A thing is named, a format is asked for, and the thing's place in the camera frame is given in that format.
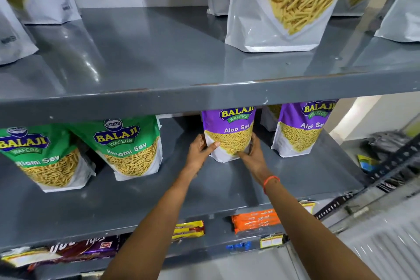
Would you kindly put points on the person's right hand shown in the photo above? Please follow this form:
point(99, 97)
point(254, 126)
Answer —
point(257, 163)

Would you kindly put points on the person's left hand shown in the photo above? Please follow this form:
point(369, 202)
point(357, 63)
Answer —
point(197, 156)

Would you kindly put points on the person's left thumb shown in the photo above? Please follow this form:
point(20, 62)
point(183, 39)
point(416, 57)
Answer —
point(213, 146)

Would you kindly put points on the person's right thumb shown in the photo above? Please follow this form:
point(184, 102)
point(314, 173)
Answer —
point(244, 155)

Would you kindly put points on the purple snack pouch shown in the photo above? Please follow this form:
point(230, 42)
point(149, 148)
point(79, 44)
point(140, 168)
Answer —
point(300, 128)
point(228, 128)

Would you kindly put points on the person's left forearm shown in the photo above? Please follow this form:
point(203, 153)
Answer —
point(154, 227)

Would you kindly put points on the person's right forearm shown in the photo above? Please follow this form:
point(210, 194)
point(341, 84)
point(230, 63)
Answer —
point(311, 237)

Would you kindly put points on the orange wristband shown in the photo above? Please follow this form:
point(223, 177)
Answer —
point(271, 179)

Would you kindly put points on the grey metal shelf board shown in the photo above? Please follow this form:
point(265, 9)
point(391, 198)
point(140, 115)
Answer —
point(147, 60)
point(229, 191)
point(218, 225)

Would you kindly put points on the orange packet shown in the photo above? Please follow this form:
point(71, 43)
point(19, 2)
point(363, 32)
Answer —
point(254, 221)

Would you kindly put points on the green snack pouch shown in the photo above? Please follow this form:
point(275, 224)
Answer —
point(128, 148)
point(42, 158)

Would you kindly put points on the yellow and red packet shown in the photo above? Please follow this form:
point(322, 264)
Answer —
point(188, 230)

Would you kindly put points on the yellow shelf label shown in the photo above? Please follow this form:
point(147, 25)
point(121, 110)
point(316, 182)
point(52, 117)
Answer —
point(271, 241)

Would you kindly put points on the blue shelf label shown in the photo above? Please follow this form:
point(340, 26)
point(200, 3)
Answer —
point(239, 246)

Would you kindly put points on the yellow and blue packet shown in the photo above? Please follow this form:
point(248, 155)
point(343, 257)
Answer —
point(367, 162)

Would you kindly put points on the black plastic bag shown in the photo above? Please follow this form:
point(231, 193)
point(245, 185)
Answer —
point(387, 144)

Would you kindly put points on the black perforated angle bar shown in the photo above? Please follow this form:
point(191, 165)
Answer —
point(390, 163)

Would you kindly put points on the purple biscuit packet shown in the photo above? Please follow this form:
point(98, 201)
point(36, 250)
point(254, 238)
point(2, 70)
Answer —
point(85, 248)

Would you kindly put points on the white corrugated sheet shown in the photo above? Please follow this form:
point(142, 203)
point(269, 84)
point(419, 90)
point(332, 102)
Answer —
point(384, 243)

